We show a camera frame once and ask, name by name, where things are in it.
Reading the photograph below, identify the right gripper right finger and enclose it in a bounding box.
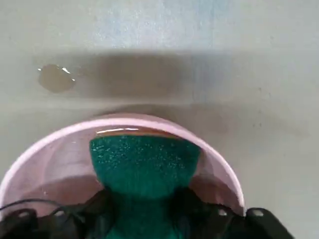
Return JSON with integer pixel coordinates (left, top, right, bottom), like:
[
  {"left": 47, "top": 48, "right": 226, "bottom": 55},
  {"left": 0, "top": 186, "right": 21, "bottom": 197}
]
[{"left": 173, "top": 188, "right": 295, "bottom": 239}]

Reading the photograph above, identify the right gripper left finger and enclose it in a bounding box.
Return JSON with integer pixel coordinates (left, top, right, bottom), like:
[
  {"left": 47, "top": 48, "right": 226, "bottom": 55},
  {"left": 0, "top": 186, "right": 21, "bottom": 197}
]
[{"left": 0, "top": 190, "right": 118, "bottom": 239}]

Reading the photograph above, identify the green and yellow sponge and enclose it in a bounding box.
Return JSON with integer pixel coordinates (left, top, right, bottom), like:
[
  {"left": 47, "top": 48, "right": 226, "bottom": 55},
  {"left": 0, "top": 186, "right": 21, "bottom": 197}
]
[{"left": 89, "top": 134, "right": 202, "bottom": 239}]

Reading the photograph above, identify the pink bowl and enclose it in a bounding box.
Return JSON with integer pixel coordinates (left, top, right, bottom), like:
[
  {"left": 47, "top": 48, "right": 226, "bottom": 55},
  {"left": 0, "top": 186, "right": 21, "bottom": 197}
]
[{"left": 0, "top": 118, "right": 246, "bottom": 217}]

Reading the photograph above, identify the water puddle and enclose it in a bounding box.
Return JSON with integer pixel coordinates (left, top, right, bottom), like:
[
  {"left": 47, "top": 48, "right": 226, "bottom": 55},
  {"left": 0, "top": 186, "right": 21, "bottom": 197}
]
[{"left": 37, "top": 64, "right": 77, "bottom": 94}]

